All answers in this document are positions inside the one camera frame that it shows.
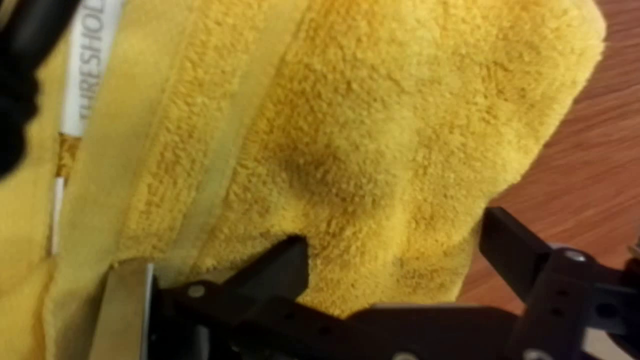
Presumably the yellow terry towel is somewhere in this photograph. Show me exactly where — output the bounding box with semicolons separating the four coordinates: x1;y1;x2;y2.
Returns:
0;0;609;360

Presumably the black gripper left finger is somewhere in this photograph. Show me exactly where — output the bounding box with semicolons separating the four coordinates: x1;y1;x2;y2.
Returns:
223;232;313;306

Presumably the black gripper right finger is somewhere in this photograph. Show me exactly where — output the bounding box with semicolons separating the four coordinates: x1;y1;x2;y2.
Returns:
479;203;556;315

